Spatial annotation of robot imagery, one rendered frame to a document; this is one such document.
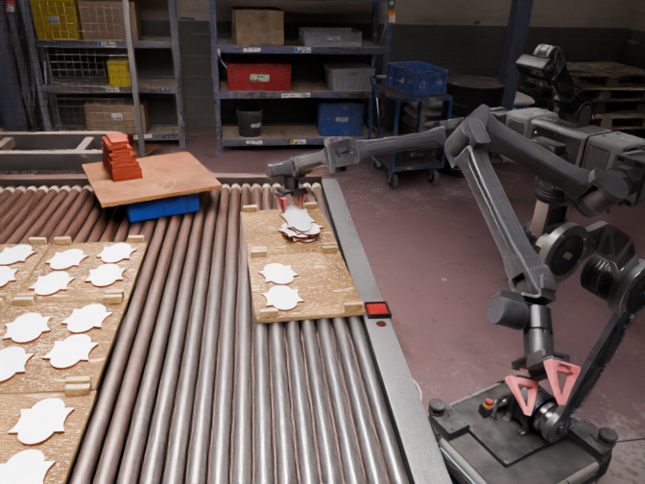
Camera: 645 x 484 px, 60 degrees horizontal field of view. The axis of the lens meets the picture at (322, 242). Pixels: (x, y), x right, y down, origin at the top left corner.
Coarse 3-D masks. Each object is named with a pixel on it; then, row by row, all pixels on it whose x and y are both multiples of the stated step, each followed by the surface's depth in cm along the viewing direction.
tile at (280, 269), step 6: (270, 264) 203; (276, 264) 203; (264, 270) 199; (270, 270) 199; (276, 270) 199; (282, 270) 199; (288, 270) 199; (264, 276) 195; (270, 276) 195; (276, 276) 196; (282, 276) 196; (288, 276) 196; (294, 276) 196; (276, 282) 192; (282, 282) 192; (288, 282) 192
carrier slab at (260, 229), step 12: (252, 216) 241; (264, 216) 241; (276, 216) 242; (312, 216) 243; (252, 228) 231; (264, 228) 231; (276, 228) 232; (324, 228) 233; (252, 240) 221; (264, 240) 221; (276, 240) 222; (288, 240) 222; (324, 240) 223; (276, 252) 213; (288, 252) 213; (300, 252) 214; (312, 252) 214
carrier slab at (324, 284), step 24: (264, 264) 204; (288, 264) 205; (312, 264) 205; (336, 264) 206; (264, 288) 190; (312, 288) 191; (336, 288) 191; (288, 312) 178; (312, 312) 178; (336, 312) 178; (360, 312) 180
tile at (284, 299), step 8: (272, 288) 188; (280, 288) 188; (288, 288) 189; (264, 296) 185; (272, 296) 184; (280, 296) 184; (288, 296) 184; (296, 296) 185; (272, 304) 180; (280, 304) 180; (288, 304) 180; (296, 304) 180
